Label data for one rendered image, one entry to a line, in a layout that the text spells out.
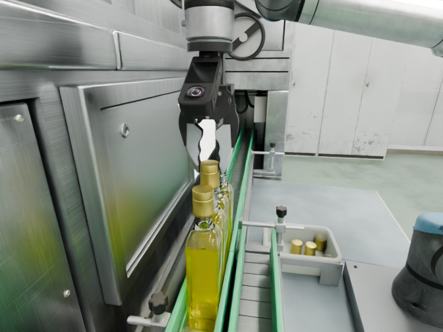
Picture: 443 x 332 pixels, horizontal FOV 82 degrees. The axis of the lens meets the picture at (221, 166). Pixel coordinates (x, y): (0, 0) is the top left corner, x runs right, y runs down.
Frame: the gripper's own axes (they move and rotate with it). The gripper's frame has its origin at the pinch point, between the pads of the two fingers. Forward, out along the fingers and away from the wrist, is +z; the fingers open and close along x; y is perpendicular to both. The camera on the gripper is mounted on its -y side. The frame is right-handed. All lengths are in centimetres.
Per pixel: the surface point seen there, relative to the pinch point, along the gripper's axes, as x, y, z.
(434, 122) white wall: -294, 419, 65
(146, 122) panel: 12.7, 4.1, -6.8
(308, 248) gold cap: -26, 29, 37
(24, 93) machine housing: 15.3, -17.8, -13.9
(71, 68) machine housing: 13.4, -12.8, -16.3
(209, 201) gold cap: -1.2, -6.9, 2.9
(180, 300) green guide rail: 3.7, -9.5, 21.0
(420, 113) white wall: -270, 420, 50
